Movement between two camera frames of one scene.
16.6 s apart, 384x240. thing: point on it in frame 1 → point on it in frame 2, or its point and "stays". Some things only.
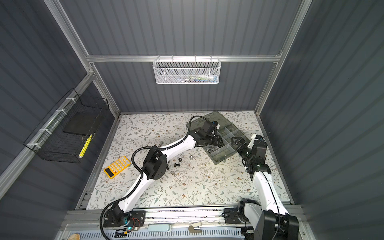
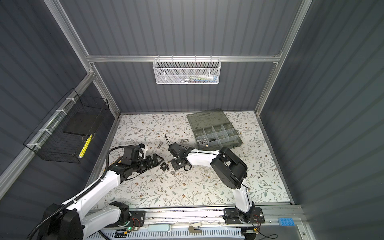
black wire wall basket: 63,134 stays
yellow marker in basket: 85,146 stays
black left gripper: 217,140 → 155,162
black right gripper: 241,141 → 175,166
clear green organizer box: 225,129 stays
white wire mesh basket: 186,71 stays
